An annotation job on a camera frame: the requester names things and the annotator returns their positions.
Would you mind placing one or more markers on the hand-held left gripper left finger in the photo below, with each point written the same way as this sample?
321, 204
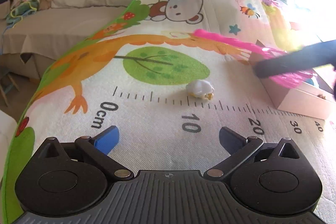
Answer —
106, 140

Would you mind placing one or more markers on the wooden stool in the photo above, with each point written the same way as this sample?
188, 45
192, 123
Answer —
9, 85

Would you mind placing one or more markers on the green cloth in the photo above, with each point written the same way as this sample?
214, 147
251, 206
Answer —
22, 7

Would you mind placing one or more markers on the white toy duck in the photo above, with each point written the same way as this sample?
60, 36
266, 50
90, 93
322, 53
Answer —
199, 87

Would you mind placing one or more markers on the cartoon play mat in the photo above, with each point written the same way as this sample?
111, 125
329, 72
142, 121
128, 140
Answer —
147, 113

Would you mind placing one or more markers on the pink cardboard box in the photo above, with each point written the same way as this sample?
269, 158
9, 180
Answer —
296, 100

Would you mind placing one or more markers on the pink plastic toy wand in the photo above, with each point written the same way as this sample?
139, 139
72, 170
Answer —
231, 41

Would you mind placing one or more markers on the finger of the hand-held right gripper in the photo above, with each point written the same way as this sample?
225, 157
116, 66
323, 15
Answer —
296, 60

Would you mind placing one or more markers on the beige sofa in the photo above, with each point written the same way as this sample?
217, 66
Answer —
78, 16

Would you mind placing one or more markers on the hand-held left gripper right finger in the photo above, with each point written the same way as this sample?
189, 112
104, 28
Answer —
232, 141

